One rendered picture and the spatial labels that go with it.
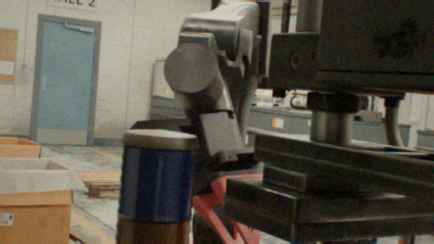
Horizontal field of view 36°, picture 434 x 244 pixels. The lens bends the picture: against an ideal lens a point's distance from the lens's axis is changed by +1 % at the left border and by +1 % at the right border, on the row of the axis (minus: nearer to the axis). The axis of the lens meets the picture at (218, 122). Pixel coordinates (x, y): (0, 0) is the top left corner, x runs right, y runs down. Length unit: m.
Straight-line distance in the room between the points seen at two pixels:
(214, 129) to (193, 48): 0.09
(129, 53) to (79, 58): 0.92
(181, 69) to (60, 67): 11.01
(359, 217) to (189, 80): 0.23
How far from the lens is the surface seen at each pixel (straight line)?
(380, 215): 0.59
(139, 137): 0.32
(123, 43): 12.07
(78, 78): 11.79
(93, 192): 6.84
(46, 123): 11.68
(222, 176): 0.70
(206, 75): 0.69
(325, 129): 0.58
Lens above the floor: 1.22
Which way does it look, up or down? 3 degrees down
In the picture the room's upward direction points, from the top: 5 degrees clockwise
